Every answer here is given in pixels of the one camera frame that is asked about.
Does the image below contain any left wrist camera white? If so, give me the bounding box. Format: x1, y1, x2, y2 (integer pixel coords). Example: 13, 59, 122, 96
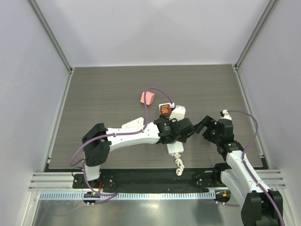
168, 103, 186, 121

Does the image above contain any white triangular socket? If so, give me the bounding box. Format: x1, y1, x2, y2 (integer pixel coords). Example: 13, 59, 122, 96
121, 117, 144, 129

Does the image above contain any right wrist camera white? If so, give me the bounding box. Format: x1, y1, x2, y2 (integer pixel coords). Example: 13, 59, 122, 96
220, 109, 232, 121

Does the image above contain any pink cube plug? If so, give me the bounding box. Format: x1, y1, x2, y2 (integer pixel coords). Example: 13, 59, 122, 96
140, 91, 155, 105

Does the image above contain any white coiled power cord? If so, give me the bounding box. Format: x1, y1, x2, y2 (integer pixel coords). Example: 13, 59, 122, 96
171, 152, 185, 177

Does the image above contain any white slotted cable duct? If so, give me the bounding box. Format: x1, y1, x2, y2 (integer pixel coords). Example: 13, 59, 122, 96
40, 190, 216, 201

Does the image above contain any white power strip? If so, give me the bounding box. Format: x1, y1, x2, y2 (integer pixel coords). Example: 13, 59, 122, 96
159, 103, 184, 156

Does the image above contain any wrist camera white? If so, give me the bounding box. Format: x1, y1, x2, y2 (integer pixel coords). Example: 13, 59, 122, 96
220, 109, 232, 121
168, 103, 186, 121

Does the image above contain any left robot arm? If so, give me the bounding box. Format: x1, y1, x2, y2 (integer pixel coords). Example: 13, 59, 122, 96
82, 117, 194, 188

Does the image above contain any red-brown plug adapter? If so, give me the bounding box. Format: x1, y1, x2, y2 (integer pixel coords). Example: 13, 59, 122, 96
159, 104, 172, 117

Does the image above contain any left aluminium frame post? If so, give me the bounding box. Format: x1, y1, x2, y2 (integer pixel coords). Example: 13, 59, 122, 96
27, 0, 74, 74

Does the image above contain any right aluminium frame post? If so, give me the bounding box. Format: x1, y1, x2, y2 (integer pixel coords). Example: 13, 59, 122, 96
234, 0, 279, 71

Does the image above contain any aluminium frame post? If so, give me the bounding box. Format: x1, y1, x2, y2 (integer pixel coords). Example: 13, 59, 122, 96
234, 0, 279, 71
27, 0, 74, 74

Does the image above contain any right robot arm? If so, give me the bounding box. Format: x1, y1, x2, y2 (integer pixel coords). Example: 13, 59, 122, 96
194, 111, 285, 226

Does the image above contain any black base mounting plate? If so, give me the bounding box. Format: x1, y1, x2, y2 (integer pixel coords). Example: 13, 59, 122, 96
72, 167, 240, 192

